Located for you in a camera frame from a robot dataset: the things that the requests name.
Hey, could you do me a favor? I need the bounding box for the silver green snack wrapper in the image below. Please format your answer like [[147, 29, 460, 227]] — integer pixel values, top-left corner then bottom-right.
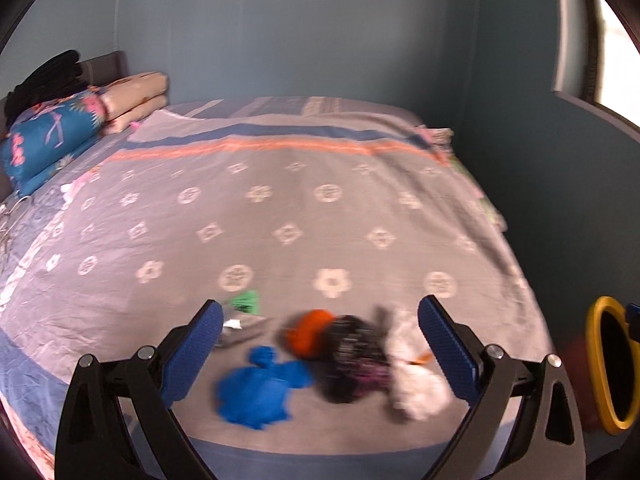
[[215, 290, 270, 349]]

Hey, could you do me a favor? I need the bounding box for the beige folded blanket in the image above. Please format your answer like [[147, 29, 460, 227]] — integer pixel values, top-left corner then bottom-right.
[[99, 72, 169, 134]]

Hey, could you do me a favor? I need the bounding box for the black clothes pile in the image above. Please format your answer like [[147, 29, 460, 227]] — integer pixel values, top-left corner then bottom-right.
[[4, 50, 88, 128]]

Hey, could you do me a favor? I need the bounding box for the yellow rimmed trash bin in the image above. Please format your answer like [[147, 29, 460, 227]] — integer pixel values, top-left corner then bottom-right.
[[586, 296, 639, 436]]

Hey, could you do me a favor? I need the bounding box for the window frame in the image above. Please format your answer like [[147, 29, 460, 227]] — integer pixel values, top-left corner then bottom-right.
[[551, 0, 639, 140]]

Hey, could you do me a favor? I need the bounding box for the floral sheet edge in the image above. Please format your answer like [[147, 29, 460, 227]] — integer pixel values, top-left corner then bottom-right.
[[414, 125, 508, 233]]

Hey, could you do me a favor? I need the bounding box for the grey patterned bed cover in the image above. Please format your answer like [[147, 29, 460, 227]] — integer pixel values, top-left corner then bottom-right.
[[1, 100, 551, 478]]

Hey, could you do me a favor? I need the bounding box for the blue floral folded quilt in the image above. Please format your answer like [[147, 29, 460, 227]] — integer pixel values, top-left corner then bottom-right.
[[1, 89, 106, 197]]

